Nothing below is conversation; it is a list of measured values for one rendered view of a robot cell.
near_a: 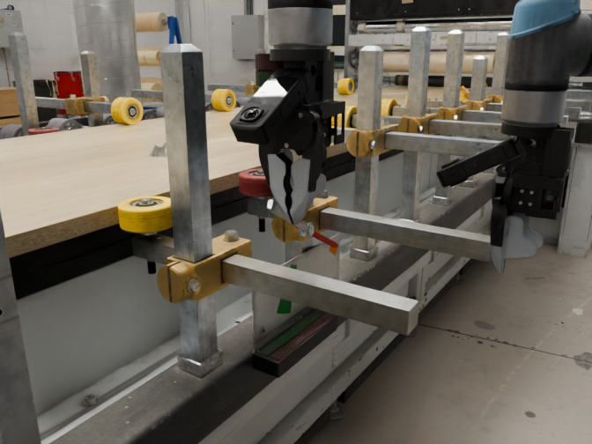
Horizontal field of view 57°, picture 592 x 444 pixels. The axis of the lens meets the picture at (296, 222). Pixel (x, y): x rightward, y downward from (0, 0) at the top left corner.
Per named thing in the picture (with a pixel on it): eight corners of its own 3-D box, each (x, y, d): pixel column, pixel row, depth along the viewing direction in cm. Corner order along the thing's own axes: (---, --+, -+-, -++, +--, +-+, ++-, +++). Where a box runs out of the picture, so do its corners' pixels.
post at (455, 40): (449, 207, 155) (465, 30, 141) (446, 210, 153) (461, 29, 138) (438, 205, 157) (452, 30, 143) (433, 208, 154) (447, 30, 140)
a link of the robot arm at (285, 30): (310, 6, 57) (249, 9, 62) (310, 51, 59) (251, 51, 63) (344, 10, 63) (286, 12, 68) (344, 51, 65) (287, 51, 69)
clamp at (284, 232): (337, 224, 97) (338, 196, 96) (297, 246, 86) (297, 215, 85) (311, 218, 100) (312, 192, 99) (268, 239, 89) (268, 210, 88)
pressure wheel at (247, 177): (292, 229, 102) (292, 169, 98) (266, 240, 96) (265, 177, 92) (257, 222, 106) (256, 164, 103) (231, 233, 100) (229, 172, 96)
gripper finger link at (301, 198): (333, 218, 71) (335, 149, 68) (309, 231, 66) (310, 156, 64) (313, 215, 73) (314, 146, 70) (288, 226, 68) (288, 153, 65)
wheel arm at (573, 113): (580, 118, 157) (581, 105, 156) (578, 119, 154) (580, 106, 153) (416, 108, 183) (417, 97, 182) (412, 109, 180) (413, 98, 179)
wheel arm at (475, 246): (493, 261, 80) (497, 233, 78) (487, 268, 77) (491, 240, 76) (258, 213, 103) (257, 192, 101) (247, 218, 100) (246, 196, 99)
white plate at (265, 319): (340, 284, 101) (341, 233, 98) (255, 344, 81) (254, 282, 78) (337, 283, 102) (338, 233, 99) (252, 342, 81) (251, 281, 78)
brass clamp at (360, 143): (399, 149, 114) (401, 124, 112) (371, 159, 103) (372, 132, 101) (373, 145, 117) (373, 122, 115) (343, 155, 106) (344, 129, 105)
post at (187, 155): (220, 397, 77) (203, 44, 63) (203, 410, 74) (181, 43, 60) (202, 389, 79) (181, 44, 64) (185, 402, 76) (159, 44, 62)
